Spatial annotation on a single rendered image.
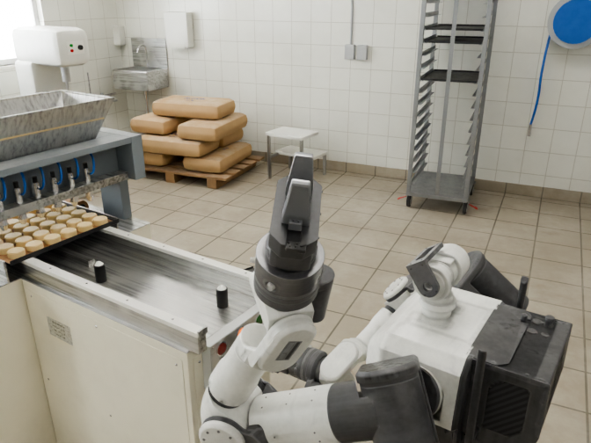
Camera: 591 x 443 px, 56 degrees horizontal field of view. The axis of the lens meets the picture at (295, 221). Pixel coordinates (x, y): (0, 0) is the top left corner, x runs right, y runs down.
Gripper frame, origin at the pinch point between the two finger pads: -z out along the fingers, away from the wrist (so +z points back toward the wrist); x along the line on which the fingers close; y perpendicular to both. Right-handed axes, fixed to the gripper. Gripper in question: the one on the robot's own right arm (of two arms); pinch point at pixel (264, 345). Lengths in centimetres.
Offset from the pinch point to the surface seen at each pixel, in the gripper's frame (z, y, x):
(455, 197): -45, 313, 61
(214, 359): -3.5, -15.9, -4.2
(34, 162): -75, -11, -43
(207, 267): -26.2, 8.1, -13.2
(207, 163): -257, 260, 52
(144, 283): -41.4, -3.5, -8.6
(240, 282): -13.9, 8.1, -11.7
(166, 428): -17.0, -22.0, 20.0
